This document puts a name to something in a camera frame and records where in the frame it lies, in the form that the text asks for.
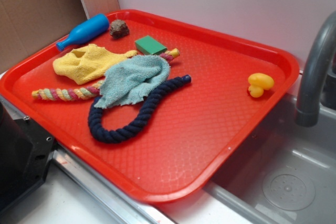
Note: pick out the yellow rubber duck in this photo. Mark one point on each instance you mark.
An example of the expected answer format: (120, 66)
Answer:
(259, 82)

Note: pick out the light teal terry cloth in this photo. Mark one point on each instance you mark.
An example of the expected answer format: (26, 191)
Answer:
(129, 82)

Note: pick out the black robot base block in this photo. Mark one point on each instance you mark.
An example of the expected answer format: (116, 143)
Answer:
(26, 151)

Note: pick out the red plastic tray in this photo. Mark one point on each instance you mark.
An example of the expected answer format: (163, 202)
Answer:
(194, 129)

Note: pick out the grey sink faucet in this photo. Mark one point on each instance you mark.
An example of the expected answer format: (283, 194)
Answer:
(317, 86)

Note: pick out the green rectangular block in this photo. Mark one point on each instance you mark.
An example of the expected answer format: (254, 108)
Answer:
(149, 46)

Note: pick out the blue plastic bottle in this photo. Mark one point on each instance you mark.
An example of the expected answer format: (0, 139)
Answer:
(84, 32)

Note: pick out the brown cardboard panel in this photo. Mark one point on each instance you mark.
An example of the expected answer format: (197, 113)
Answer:
(28, 26)

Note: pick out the yellow knitted cloth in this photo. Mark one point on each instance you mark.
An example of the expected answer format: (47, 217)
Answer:
(88, 63)

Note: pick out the grey plastic sink basin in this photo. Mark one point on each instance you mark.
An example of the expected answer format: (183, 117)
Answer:
(282, 172)

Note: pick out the brown rock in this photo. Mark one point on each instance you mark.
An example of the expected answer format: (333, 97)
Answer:
(119, 29)

